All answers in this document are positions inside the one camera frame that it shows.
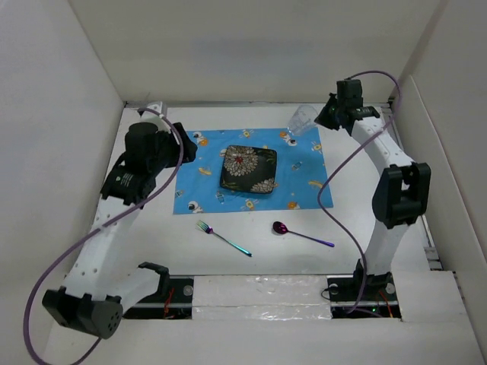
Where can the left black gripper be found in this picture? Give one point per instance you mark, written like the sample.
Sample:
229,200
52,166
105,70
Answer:
166,136

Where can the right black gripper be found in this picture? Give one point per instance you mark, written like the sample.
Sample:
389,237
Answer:
323,119

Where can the clear plastic cup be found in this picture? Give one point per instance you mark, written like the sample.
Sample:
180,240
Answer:
302,120

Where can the blue space-print cloth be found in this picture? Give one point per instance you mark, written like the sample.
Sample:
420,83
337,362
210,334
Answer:
300,174

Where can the dark floral square plate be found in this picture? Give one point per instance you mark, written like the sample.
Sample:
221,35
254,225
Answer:
249,169

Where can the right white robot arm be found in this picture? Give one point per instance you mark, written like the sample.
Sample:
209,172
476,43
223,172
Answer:
401,196

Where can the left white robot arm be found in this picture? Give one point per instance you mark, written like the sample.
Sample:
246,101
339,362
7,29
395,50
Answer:
89,299

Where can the iridescent fork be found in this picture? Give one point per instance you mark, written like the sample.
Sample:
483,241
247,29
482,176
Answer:
209,230

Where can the purple iridescent spoon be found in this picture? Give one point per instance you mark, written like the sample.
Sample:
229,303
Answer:
280,228

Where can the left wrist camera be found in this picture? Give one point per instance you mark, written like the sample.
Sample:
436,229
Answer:
157,108

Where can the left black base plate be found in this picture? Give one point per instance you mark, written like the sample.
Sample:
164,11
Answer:
174,304

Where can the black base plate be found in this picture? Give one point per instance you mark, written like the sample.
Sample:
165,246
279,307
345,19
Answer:
378,299
174,304

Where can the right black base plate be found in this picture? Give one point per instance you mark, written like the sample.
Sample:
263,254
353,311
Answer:
378,299

